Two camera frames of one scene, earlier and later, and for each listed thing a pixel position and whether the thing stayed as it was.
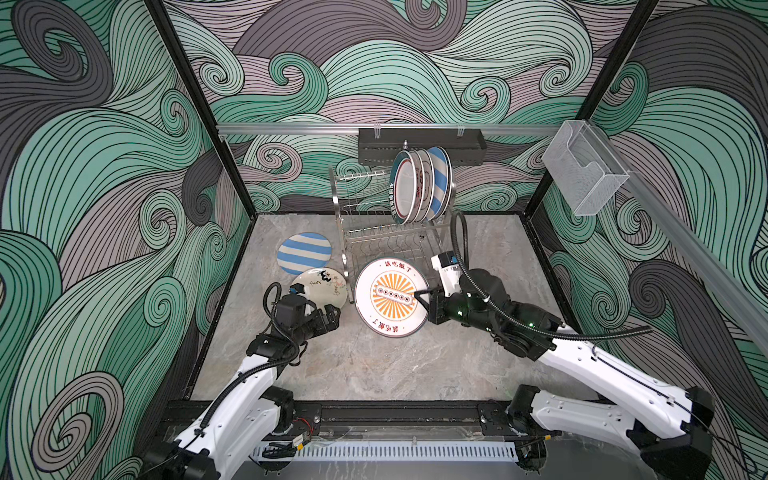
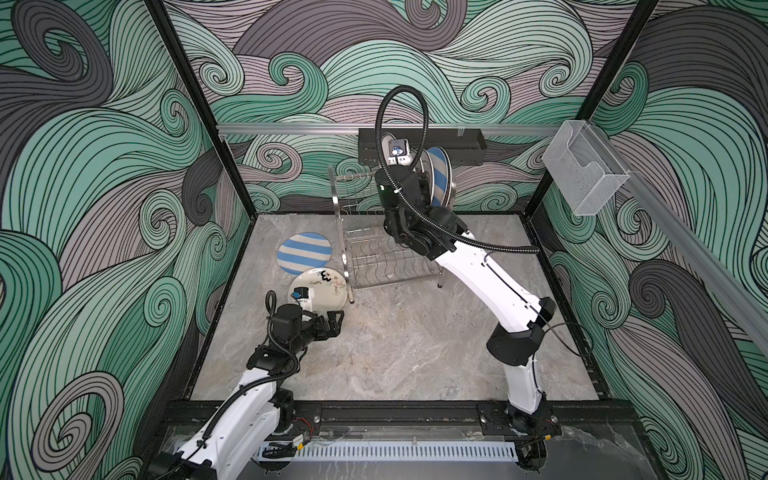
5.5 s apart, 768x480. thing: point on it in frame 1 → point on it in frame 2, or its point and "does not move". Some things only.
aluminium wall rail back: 235,129 does not move
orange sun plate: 385,297 → 386,138
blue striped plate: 443,182 does not move
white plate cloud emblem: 429,189 does not move
